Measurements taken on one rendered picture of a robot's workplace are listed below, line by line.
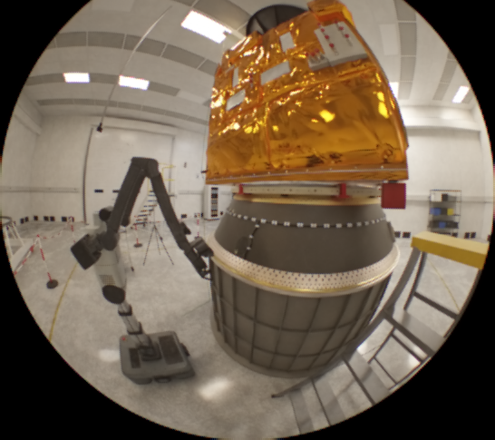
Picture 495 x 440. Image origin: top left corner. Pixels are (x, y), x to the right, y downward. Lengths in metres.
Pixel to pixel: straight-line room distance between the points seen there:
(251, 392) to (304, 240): 1.48
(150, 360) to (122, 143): 8.07
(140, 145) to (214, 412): 8.72
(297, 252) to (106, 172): 8.07
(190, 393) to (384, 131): 2.30
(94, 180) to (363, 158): 8.54
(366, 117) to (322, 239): 0.73
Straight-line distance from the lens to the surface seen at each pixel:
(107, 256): 0.93
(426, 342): 0.73
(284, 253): 0.89
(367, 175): 0.88
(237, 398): 1.70
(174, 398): 1.77
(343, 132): 0.91
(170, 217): 0.69
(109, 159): 8.27
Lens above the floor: 1.67
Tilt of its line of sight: level
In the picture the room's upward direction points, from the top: 1 degrees clockwise
